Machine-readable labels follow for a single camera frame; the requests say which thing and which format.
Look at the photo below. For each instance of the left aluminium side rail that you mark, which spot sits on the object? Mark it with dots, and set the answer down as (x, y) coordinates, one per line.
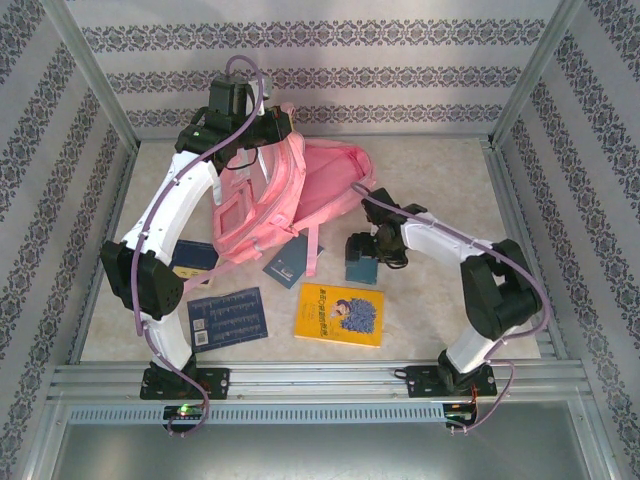
(102, 240)

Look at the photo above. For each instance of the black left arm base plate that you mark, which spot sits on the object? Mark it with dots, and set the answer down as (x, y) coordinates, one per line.
(220, 382)

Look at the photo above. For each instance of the thin blue book white text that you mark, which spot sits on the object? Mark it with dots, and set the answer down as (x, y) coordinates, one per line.
(230, 320)

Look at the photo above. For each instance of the plain teal notebook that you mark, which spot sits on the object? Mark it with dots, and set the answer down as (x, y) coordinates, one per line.
(360, 274)

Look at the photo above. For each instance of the left controller board green light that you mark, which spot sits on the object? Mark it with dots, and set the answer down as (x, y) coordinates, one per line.
(182, 411)

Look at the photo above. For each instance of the right controller board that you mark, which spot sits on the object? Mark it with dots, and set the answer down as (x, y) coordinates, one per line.
(457, 414)

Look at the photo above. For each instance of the grey metal sheet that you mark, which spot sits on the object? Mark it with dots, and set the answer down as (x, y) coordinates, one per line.
(320, 455)

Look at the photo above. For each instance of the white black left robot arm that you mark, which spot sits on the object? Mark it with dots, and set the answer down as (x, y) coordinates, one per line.
(175, 200)

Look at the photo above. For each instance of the aluminium mounting rail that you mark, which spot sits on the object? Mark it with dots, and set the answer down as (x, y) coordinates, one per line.
(320, 380)

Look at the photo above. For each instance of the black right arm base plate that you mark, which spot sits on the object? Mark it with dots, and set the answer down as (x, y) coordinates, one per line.
(420, 382)

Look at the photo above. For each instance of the right aluminium frame post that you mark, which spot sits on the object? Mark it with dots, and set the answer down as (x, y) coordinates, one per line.
(535, 75)

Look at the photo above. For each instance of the thick navy book yellow label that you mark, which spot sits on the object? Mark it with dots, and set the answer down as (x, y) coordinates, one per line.
(195, 255)

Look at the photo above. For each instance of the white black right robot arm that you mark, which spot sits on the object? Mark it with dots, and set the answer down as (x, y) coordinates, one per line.
(440, 240)

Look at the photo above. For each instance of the left aluminium frame post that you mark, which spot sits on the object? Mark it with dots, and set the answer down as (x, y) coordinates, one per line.
(95, 75)

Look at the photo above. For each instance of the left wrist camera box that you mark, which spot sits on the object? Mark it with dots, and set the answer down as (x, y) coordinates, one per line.
(227, 95)

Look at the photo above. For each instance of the aluminium back rail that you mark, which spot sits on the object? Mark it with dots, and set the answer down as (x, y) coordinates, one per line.
(400, 136)

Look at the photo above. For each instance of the yellow book with cartoon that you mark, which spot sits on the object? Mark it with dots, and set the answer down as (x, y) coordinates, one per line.
(320, 315)

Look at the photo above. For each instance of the aluminium frame post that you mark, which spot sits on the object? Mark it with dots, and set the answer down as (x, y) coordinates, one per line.
(535, 75)
(95, 75)

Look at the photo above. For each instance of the pink student backpack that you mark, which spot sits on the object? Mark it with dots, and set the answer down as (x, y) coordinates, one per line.
(325, 175)

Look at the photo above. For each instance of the teal notebook with white label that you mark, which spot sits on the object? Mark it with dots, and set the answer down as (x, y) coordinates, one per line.
(290, 260)

